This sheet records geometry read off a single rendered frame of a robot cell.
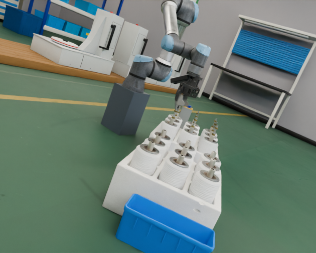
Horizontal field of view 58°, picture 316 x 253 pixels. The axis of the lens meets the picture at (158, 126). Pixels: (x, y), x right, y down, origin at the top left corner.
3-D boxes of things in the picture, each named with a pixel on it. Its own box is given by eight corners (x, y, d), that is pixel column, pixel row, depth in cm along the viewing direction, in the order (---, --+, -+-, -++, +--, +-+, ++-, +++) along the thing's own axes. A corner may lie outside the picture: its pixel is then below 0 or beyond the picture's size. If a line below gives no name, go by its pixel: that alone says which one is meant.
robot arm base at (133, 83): (117, 83, 188) (122, 69, 185) (131, 86, 200) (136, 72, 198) (134, 92, 180) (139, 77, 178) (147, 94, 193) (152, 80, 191)
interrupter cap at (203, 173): (198, 175, 98) (199, 174, 98) (199, 169, 106) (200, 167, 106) (218, 185, 97) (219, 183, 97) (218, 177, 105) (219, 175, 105)
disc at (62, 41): (45, 36, 321) (46, 32, 320) (66, 43, 347) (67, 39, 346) (61, 44, 306) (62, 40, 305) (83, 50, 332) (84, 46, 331)
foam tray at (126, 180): (101, 206, 104) (117, 163, 100) (133, 171, 142) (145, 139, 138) (200, 255, 99) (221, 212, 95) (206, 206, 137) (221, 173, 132)
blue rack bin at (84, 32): (66, 30, 653) (69, 21, 647) (80, 35, 684) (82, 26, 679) (80, 36, 627) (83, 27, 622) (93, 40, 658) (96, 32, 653)
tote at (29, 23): (1, 25, 505) (5, 4, 496) (21, 31, 541) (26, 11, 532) (17, 33, 484) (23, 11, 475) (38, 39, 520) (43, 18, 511)
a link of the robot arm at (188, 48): (179, 40, 157) (187, 42, 147) (196, 47, 161) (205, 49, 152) (174, 54, 159) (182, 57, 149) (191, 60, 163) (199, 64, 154)
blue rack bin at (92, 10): (72, 7, 640) (75, -3, 635) (86, 12, 672) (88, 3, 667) (87, 12, 615) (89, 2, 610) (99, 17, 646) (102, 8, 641)
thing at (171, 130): (156, 147, 168) (167, 119, 164) (169, 155, 164) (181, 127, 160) (148, 149, 160) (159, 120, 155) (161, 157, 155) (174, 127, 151)
